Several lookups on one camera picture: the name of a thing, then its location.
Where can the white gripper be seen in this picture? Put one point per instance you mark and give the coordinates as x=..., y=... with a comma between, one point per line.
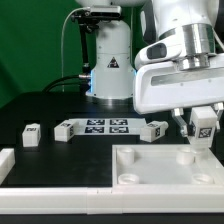
x=162, y=87

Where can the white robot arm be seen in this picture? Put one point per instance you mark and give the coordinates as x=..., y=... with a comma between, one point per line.
x=178, y=68

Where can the AprilTag marker sheet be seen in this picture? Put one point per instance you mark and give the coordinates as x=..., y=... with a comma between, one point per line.
x=108, y=126

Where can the green backdrop curtain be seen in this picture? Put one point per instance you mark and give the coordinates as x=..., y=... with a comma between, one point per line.
x=47, y=44

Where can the white U-shaped obstacle fence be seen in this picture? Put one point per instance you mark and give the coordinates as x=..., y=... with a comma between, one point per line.
x=116, y=199

